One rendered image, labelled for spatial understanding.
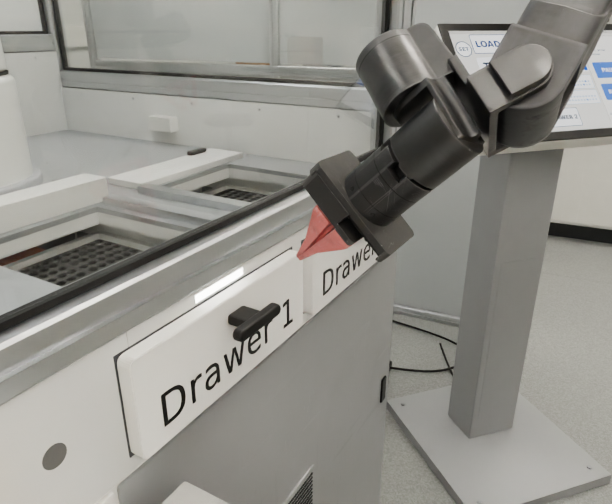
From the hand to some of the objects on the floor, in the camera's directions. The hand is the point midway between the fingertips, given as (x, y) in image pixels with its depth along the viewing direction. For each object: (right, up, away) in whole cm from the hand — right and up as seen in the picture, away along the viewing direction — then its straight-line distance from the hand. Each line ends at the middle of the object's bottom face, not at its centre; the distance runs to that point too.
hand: (305, 252), depth 54 cm
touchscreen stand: (+56, -59, +114) cm, 140 cm away
